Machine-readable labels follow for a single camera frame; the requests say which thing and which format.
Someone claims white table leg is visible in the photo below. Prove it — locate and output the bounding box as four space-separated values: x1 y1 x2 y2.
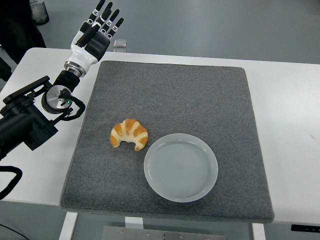
124 216 144 229
251 223 266 240
58 211 79 240

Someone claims person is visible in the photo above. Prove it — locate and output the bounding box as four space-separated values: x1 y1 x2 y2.
0 0 47 82

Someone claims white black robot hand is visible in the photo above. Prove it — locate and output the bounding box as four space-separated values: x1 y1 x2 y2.
66 0 125 71

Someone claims thick black cable loop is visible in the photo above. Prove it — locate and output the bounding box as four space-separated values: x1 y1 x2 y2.
0 165 24 201

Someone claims grey felt mat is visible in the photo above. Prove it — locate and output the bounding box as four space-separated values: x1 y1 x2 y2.
59 59 275 224

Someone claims thin black floor cable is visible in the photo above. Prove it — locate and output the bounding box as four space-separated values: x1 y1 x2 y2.
0 221 23 238

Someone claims grey metal plate with screws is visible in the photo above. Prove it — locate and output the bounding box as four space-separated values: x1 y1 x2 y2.
101 225 227 240

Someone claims grey mesh waste bin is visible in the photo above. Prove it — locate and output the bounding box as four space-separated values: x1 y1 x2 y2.
29 0 48 26

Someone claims pale grey round plate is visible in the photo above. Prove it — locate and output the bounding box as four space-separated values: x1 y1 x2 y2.
143 133 219 203

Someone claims black table control panel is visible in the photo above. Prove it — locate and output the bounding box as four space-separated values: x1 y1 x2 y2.
291 224 320 232

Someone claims golden croissant bread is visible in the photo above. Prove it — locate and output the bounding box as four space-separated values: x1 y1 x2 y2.
109 118 149 152

